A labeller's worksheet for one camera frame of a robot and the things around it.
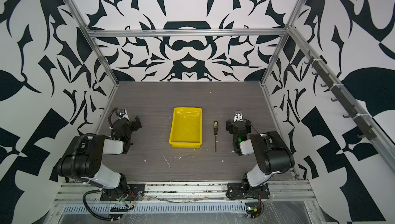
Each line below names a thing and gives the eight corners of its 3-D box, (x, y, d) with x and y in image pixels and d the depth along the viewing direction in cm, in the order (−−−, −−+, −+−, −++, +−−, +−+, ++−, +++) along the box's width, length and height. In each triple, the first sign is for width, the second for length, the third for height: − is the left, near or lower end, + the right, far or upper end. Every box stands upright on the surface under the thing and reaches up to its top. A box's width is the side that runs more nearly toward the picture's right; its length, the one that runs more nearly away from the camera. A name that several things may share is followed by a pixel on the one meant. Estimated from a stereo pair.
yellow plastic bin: (170, 149, 90) (168, 143, 84) (174, 112, 106) (173, 106, 100) (203, 149, 90) (203, 143, 84) (202, 112, 106) (202, 106, 100)
